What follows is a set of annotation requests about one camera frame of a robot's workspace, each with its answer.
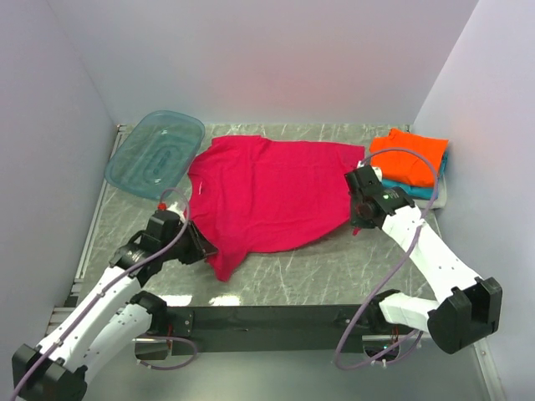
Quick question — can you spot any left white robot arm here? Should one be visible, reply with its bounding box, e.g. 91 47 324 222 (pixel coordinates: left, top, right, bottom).
11 209 217 400

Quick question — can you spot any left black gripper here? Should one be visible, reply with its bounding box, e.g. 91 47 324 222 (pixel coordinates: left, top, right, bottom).
160 219 218 264

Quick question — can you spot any teal plastic bin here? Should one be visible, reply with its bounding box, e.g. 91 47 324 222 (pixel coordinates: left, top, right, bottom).
104 110 206 200

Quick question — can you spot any aluminium rail frame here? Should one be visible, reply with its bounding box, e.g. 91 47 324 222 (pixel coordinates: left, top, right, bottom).
45 123 129 335

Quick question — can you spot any orange folded t-shirt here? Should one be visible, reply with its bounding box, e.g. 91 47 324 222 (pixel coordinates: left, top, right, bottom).
369 127 450 188

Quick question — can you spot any white folded t-shirt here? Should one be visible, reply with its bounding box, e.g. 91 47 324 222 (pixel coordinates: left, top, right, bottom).
413 175 447 210

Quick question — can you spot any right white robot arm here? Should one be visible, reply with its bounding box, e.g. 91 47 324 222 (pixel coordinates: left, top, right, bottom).
345 165 502 354

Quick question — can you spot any teal folded t-shirt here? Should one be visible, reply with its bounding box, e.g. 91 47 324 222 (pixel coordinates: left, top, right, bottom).
382 151 448 200

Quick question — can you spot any magenta t-shirt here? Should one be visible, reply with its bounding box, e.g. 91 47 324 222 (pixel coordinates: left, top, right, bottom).
188 135 365 282

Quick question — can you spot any black base beam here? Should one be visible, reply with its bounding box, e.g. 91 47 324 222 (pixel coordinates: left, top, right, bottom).
148 305 359 353

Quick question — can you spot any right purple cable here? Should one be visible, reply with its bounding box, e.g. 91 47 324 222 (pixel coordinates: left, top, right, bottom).
334 146 441 371

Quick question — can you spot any purple cable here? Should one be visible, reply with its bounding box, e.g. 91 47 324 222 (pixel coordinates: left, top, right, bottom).
8 187 199 401
334 146 441 371

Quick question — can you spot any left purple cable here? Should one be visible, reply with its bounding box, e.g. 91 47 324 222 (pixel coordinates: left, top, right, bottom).
8 187 199 401

